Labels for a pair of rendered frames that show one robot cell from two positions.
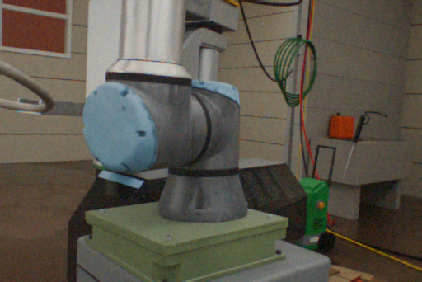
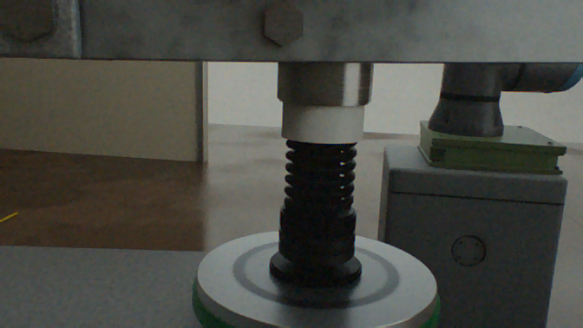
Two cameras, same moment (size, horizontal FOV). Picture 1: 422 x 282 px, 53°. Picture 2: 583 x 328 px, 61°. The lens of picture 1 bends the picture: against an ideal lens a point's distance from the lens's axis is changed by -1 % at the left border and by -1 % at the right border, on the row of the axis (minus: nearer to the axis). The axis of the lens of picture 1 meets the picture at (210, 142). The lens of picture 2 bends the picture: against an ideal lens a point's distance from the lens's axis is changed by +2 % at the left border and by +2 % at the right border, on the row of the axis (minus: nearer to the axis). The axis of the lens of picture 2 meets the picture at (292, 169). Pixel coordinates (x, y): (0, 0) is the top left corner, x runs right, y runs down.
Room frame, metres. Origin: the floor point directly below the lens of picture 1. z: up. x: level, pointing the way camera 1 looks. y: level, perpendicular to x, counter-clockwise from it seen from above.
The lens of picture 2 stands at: (2.12, 0.69, 1.08)
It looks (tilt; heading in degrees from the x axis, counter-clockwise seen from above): 12 degrees down; 228
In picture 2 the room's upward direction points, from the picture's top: 2 degrees clockwise
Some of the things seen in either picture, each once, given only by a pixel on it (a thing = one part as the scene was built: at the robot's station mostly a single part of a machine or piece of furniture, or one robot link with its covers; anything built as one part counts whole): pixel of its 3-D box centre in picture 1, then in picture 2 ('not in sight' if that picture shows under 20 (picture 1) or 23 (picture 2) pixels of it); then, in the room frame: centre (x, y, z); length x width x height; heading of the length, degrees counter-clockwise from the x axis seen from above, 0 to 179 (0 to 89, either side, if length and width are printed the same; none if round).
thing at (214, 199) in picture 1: (203, 189); (467, 112); (0.90, 0.01, 0.98); 0.19 x 0.19 x 0.10
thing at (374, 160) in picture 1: (361, 174); not in sight; (5.10, -1.84, 0.43); 1.30 x 0.62 x 0.86; 130
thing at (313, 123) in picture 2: not in sight; (323, 116); (1.83, 0.39, 1.04); 0.07 x 0.07 x 0.04
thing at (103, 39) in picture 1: (134, 59); not in sight; (1.90, 0.35, 1.34); 0.36 x 0.22 x 0.45; 151
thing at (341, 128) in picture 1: (344, 126); not in sight; (5.18, -1.61, 1.00); 0.50 x 0.22 x 0.33; 130
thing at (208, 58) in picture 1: (201, 68); not in sight; (2.40, 0.07, 1.36); 0.19 x 0.19 x 0.20
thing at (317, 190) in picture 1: (309, 196); not in sight; (3.57, -0.86, 0.43); 0.35 x 0.35 x 0.87; 29
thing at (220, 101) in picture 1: (201, 124); (478, 59); (0.90, 0.02, 1.11); 0.17 x 0.15 x 0.18; 145
